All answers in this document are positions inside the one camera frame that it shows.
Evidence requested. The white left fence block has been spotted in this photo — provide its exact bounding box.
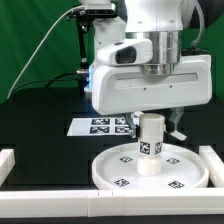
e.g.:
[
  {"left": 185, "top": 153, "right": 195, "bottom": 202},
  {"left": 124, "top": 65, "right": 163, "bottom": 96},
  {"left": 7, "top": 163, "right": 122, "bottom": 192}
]
[{"left": 0, "top": 149, "right": 15, "bottom": 187}]

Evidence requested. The white camera cable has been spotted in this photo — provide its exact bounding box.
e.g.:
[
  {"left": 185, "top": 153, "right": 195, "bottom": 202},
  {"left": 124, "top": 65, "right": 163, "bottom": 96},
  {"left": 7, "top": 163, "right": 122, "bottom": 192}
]
[{"left": 7, "top": 4, "right": 84, "bottom": 100}]

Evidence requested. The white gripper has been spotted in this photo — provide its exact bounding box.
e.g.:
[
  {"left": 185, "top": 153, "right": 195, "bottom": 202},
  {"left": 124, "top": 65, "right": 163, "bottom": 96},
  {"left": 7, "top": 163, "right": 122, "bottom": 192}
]
[{"left": 92, "top": 55, "right": 212, "bottom": 138}]

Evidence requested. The white front fence bar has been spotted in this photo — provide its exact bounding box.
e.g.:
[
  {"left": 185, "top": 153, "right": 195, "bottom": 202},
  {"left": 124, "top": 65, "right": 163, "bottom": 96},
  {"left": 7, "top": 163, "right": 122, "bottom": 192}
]
[{"left": 0, "top": 188, "right": 224, "bottom": 218}]

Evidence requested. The white fiducial marker sheet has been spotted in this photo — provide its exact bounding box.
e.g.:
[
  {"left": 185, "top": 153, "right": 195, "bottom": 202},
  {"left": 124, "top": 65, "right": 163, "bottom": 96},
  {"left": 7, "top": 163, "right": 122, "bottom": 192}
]
[{"left": 67, "top": 117, "right": 130, "bottom": 137}]

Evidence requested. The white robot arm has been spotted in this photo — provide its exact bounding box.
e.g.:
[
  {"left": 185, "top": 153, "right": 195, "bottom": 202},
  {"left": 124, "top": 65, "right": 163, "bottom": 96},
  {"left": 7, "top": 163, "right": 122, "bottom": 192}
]
[{"left": 92, "top": 0, "right": 212, "bottom": 134}]

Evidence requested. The white fence block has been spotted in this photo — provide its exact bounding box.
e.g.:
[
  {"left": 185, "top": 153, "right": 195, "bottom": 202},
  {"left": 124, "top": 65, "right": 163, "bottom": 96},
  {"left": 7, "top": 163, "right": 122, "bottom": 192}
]
[
  {"left": 199, "top": 146, "right": 224, "bottom": 188},
  {"left": 0, "top": 149, "right": 15, "bottom": 187}
]

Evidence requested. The white table base foot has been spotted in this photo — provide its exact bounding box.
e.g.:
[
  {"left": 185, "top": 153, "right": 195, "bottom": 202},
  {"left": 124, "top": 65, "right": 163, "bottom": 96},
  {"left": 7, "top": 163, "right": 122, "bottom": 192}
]
[{"left": 165, "top": 129, "right": 187, "bottom": 141}]

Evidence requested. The black camera on stand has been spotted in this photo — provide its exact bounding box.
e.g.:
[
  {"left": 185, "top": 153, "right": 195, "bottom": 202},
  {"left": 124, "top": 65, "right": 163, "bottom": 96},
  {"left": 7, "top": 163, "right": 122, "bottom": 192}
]
[{"left": 66, "top": 3, "right": 117, "bottom": 89}]

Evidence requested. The white round table top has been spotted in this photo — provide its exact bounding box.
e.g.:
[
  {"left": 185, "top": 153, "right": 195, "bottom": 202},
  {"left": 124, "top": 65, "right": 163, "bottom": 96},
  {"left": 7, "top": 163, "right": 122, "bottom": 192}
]
[{"left": 92, "top": 143, "right": 209, "bottom": 190}]

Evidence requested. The white right fence block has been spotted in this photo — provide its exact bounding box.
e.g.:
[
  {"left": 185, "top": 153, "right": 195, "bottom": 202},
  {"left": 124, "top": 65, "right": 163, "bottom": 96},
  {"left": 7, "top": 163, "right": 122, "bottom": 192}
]
[{"left": 199, "top": 146, "right": 224, "bottom": 188}]

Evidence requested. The black base cable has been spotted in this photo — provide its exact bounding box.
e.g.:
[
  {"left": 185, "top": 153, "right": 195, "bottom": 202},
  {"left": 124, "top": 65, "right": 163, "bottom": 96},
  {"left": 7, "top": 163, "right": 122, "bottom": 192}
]
[{"left": 13, "top": 71, "right": 91, "bottom": 93}]

